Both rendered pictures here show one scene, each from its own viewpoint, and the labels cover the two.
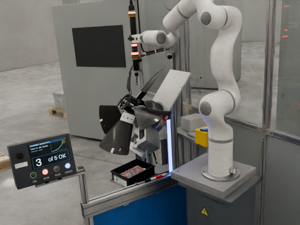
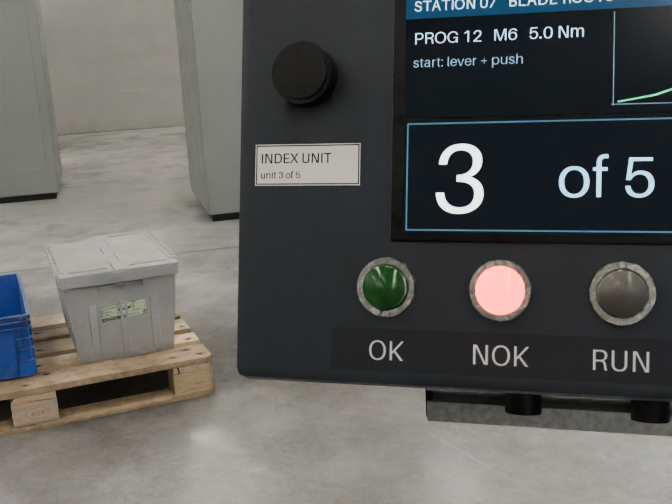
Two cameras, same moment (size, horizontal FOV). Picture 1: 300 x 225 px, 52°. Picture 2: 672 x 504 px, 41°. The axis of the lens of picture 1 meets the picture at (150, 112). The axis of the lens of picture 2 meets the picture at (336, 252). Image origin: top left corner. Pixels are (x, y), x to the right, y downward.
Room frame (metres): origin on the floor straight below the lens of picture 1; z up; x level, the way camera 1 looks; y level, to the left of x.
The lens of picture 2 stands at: (0.93, 0.27, 1.23)
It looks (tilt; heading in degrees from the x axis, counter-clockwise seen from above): 14 degrees down; 45
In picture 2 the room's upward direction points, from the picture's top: 3 degrees counter-clockwise
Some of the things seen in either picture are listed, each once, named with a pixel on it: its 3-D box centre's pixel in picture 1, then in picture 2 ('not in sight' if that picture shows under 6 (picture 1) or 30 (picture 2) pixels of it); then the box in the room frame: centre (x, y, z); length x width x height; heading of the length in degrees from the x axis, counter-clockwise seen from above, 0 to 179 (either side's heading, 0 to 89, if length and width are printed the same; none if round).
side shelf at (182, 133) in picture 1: (195, 133); not in sight; (2.33, -0.35, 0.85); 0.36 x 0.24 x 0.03; 29
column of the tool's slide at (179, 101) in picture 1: (177, 117); not in sight; (2.61, -0.24, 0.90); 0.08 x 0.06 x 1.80; 64
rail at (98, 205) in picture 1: (157, 184); not in sight; (1.60, -0.02, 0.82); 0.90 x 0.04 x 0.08; 119
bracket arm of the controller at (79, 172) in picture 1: (60, 176); (662, 397); (1.34, 0.45, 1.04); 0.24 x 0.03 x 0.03; 119
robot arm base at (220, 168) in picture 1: (220, 156); not in sight; (1.41, -0.34, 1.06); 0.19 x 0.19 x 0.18
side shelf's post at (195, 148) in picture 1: (196, 181); not in sight; (2.33, -0.35, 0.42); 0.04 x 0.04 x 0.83; 29
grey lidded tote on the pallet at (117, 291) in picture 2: not in sight; (112, 293); (2.60, 3.11, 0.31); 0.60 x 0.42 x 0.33; 66
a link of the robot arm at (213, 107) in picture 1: (216, 116); not in sight; (1.39, -0.31, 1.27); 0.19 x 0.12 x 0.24; 131
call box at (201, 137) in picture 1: (210, 136); not in sight; (1.79, -0.36, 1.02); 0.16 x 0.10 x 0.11; 119
